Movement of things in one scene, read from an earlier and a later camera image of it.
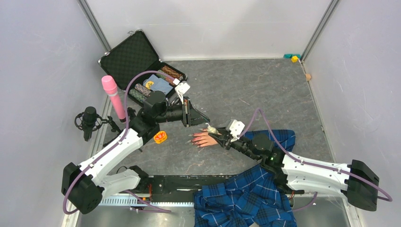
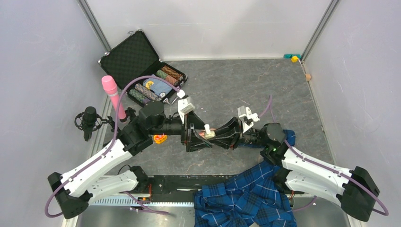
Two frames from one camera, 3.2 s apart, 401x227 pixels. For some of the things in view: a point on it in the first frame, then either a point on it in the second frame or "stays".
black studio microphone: [88, 121] stays
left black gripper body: [185, 112] → [185, 131]
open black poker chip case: [135, 53] stays
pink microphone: [110, 86] stays
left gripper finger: [194, 122] → [196, 143]
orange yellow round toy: [160, 137] stays
